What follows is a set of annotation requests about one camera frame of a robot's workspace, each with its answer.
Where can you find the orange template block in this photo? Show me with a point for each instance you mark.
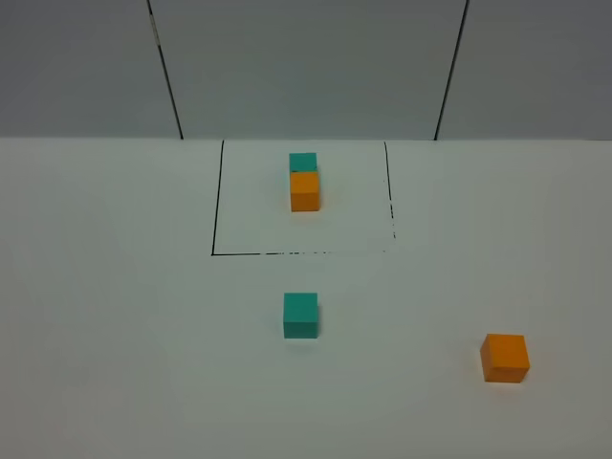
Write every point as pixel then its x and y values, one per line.
pixel 305 191

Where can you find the teal template block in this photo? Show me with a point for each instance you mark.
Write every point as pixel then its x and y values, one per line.
pixel 303 162

